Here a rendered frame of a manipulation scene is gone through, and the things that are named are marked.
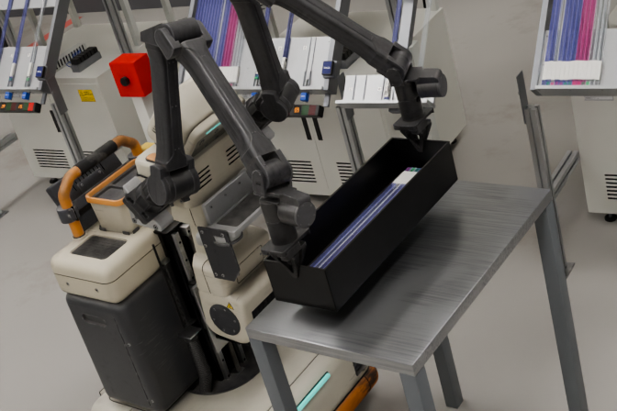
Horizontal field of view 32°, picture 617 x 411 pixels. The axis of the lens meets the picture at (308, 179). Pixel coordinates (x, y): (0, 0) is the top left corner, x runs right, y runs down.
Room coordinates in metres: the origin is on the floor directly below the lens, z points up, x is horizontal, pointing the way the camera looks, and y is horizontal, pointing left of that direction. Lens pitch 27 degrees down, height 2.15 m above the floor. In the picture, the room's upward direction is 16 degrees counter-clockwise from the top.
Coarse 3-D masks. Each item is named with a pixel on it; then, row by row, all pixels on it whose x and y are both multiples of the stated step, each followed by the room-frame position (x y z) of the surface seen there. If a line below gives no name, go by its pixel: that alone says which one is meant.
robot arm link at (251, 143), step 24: (168, 48) 2.19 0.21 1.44; (192, 48) 2.18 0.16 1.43; (192, 72) 2.17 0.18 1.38; (216, 72) 2.15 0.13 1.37; (216, 96) 2.11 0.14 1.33; (240, 120) 2.06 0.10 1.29; (240, 144) 2.04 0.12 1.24; (264, 144) 2.03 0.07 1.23; (264, 168) 1.97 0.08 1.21; (288, 168) 2.00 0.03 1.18
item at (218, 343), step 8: (192, 288) 2.55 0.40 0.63; (272, 296) 2.48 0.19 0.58; (200, 304) 2.54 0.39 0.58; (264, 304) 2.46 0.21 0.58; (200, 312) 2.55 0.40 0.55; (256, 312) 2.43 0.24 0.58; (208, 328) 2.54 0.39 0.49; (208, 336) 2.55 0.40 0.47; (216, 336) 2.55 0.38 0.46; (216, 344) 2.55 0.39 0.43; (224, 344) 2.57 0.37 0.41; (248, 344) 2.47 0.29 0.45; (216, 352) 2.54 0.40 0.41
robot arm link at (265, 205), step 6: (264, 198) 1.99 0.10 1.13; (270, 198) 1.98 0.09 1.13; (276, 198) 1.97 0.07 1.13; (264, 204) 1.97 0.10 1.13; (270, 204) 1.96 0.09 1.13; (276, 204) 1.95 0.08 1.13; (264, 210) 1.97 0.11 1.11; (270, 210) 1.96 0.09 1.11; (276, 210) 1.96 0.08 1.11; (264, 216) 1.98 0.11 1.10; (270, 216) 1.96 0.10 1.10; (276, 216) 1.96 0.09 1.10; (270, 222) 1.97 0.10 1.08; (276, 222) 1.96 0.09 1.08
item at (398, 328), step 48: (480, 192) 2.33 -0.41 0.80; (528, 192) 2.26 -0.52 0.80; (432, 240) 2.17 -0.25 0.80; (480, 240) 2.11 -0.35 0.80; (384, 288) 2.03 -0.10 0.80; (432, 288) 1.98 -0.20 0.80; (480, 288) 1.95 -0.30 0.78; (288, 336) 1.95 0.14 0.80; (336, 336) 1.90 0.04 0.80; (384, 336) 1.85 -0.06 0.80; (432, 336) 1.81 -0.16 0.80; (288, 384) 2.03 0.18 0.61; (576, 384) 2.22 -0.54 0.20
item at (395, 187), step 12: (408, 168) 2.40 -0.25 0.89; (420, 168) 2.38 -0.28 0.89; (396, 180) 2.35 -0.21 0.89; (408, 180) 2.33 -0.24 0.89; (384, 192) 2.31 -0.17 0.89; (396, 192) 2.29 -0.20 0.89; (372, 204) 2.27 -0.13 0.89; (384, 204) 2.25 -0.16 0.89; (360, 216) 2.23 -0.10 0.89; (372, 216) 2.21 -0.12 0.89; (348, 228) 2.18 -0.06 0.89; (360, 228) 2.17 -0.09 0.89; (336, 240) 2.14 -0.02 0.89; (348, 240) 2.13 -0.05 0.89; (324, 252) 2.11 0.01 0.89; (336, 252) 2.09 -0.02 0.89; (312, 264) 2.07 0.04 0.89; (324, 264) 2.06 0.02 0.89
